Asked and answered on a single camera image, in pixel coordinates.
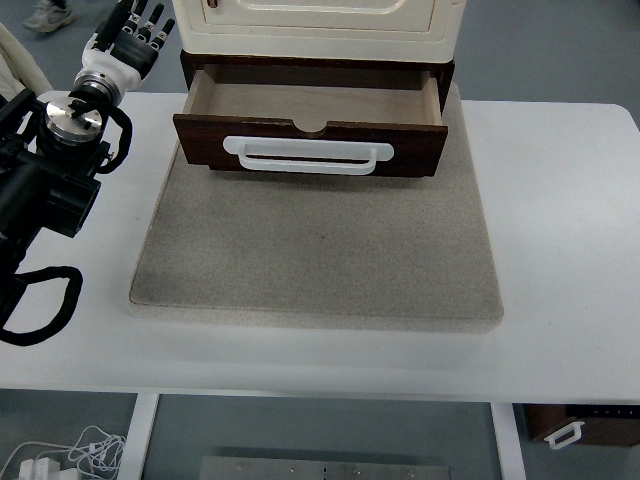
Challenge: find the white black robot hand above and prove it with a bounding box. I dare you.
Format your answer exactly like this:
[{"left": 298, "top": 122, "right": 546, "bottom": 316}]
[{"left": 74, "top": 0, "right": 177, "bottom": 87}]

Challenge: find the dark brown wooden drawer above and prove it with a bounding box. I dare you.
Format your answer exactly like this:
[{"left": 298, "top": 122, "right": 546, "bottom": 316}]
[{"left": 172, "top": 64, "right": 449, "bottom": 179}]

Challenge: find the cream and brown combination cabinet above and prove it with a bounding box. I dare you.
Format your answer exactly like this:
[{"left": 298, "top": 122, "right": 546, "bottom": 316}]
[{"left": 172, "top": 0, "right": 469, "bottom": 99}]

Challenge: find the person's foot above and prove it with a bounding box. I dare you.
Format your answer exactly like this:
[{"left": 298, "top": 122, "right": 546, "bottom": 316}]
[{"left": 22, "top": 0, "right": 76, "bottom": 34}]

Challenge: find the cream fabric item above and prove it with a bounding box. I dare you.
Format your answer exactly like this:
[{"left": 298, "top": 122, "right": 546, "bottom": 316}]
[{"left": 0, "top": 22, "right": 49, "bottom": 101}]

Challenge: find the grey felt mat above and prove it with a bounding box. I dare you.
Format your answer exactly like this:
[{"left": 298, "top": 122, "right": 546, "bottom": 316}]
[{"left": 128, "top": 82, "right": 505, "bottom": 334}]

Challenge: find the white table leg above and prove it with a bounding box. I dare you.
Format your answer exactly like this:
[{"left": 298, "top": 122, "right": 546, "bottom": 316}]
[
  {"left": 119, "top": 393, "right": 160, "bottom": 480},
  {"left": 489, "top": 402, "right": 527, "bottom": 480}
]

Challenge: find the white charger plug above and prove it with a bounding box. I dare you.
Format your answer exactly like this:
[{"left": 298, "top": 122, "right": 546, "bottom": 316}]
[{"left": 18, "top": 455, "right": 61, "bottom": 480}]

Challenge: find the grey metal plate with screws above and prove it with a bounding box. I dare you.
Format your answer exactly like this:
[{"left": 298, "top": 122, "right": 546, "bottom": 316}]
[{"left": 199, "top": 455, "right": 453, "bottom": 480}]

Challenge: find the brown wooden box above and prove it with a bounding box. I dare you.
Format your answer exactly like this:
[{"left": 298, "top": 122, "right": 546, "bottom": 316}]
[{"left": 522, "top": 403, "right": 640, "bottom": 451}]

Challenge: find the white drawer handle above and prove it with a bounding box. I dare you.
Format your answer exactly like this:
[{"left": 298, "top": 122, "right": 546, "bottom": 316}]
[{"left": 222, "top": 134, "right": 396, "bottom": 176}]

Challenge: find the white cable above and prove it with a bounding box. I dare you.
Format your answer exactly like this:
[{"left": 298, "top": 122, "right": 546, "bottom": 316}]
[{"left": 0, "top": 425, "right": 129, "bottom": 480}]

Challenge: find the white handle on brown box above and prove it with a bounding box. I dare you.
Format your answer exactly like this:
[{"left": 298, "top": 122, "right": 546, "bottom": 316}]
[{"left": 543, "top": 420, "right": 586, "bottom": 450}]

